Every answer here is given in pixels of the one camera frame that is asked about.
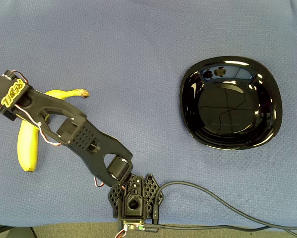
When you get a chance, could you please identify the yellow banana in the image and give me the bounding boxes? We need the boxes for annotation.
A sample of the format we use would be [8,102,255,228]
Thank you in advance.
[16,88,90,173]

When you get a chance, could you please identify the black USB cable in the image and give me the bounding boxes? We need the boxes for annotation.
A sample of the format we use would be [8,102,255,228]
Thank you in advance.
[151,180,297,236]

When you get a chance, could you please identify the blue textured table cloth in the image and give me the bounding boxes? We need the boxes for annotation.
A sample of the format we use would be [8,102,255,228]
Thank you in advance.
[0,0,297,228]

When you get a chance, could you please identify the glossy black plate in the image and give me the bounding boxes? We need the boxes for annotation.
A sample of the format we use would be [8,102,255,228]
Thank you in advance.
[179,56,283,151]

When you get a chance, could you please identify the small motor controller board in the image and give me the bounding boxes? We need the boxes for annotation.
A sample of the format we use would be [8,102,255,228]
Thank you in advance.
[118,222,145,233]

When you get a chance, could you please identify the red white servo wires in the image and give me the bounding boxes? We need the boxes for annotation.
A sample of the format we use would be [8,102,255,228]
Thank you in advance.
[0,70,63,147]

